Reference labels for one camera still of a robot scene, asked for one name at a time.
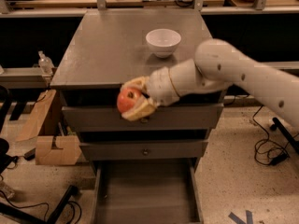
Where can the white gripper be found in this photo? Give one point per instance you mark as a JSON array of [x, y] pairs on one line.
[[159, 85]]

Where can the red apple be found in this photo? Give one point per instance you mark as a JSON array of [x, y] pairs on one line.
[[127, 98]]

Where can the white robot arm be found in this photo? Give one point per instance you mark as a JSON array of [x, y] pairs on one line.
[[217, 65]]

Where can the grey drawer cabinet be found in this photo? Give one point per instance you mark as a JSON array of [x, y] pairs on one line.
[[109, 48]]

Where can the grey top drawer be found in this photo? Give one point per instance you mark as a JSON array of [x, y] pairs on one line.
[[107, 119]]

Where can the grey drawer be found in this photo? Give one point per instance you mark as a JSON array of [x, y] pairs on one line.
[[146, 192], [143, 150], [107, 119]]

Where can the grey middle drawer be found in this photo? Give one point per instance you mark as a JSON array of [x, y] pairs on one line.
[[143, 150]]

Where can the grey bottom drawer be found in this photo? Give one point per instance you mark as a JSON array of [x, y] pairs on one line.
[[146, 192]]

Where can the white ceramic bowl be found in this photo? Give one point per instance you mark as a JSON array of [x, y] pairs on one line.
[[163, 42]]

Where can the brown cardboard box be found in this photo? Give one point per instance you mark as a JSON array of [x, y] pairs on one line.
[[57, 150]]

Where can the clear pump bottle left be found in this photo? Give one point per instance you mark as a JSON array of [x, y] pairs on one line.
[[45, 63]]

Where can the black stand leg right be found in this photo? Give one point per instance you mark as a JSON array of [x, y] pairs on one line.
[[287, 135]]

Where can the black stand leg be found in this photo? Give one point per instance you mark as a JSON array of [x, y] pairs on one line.
[[287, 135], [24, 218]]

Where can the black stand leg left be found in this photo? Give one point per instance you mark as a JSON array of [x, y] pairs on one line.
[[24, 218]]

